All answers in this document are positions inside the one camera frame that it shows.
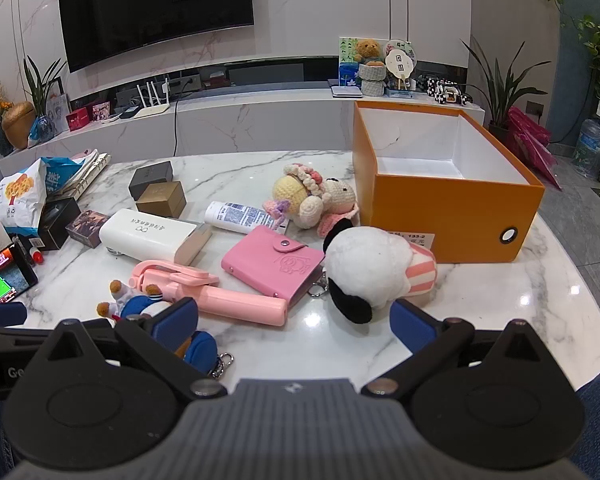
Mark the cream crochet doll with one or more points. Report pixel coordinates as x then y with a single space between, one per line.
292 190

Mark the large water bottle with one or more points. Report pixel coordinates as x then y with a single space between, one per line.
590 147

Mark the blue plastic bag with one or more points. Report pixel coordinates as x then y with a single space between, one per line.
57 175

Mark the potted orchid plant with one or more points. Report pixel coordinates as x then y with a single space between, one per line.
500 90

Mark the white router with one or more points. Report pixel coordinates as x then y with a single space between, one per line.
152 109

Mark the blue fan stand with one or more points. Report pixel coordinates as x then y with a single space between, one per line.
400 94

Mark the smartphone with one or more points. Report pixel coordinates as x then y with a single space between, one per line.
5 280

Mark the gold box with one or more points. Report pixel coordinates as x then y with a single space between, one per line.
160 196

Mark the checkered toy car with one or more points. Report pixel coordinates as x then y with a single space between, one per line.
447 92

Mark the black television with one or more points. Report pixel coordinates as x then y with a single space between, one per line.
155 5

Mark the red gift box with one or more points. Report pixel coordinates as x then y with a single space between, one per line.
77 120

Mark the dark grey box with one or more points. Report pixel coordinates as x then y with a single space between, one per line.
150 177

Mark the pink card wallet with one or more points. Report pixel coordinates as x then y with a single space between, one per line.
265 260

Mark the orange cardboard box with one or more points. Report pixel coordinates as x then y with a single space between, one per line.
445 220

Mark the white marble tv stand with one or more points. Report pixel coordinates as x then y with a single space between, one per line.
260 125

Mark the white and yellow snack bag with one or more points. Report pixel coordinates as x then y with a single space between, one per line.
17 200

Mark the brown teddy bear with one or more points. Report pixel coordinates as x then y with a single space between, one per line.
369 51

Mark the green leafy plant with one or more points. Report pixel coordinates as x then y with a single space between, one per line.
40 85

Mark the round paper fan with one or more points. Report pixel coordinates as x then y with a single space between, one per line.
404 60

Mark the brown round vase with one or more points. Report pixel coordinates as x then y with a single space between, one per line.
17 122

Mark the picture frame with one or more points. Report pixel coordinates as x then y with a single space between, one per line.
59 107

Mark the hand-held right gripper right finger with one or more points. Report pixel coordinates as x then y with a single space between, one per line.
411 322

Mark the white plush dog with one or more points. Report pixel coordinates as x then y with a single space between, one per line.
370 265

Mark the blue glass vase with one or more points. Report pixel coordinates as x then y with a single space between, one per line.
41 132

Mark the illustrated card box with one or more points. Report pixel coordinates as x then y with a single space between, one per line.
87 225

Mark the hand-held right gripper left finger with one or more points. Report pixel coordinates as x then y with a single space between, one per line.
177 317

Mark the pink selfie stick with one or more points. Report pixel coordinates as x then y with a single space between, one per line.
240 305

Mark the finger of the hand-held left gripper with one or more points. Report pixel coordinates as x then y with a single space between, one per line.
0 314

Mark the black box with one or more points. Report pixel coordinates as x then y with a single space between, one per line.
55 220

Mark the red marker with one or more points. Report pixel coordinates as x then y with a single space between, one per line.
36 255

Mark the pink plastic bag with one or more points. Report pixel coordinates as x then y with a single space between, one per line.
532 140

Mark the white rectangular case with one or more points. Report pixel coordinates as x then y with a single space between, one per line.
140 232

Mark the small photo card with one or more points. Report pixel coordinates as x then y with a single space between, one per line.
101 111

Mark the small black device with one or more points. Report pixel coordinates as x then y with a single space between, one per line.
129 112

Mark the white tube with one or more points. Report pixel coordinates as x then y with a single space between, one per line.
235 216

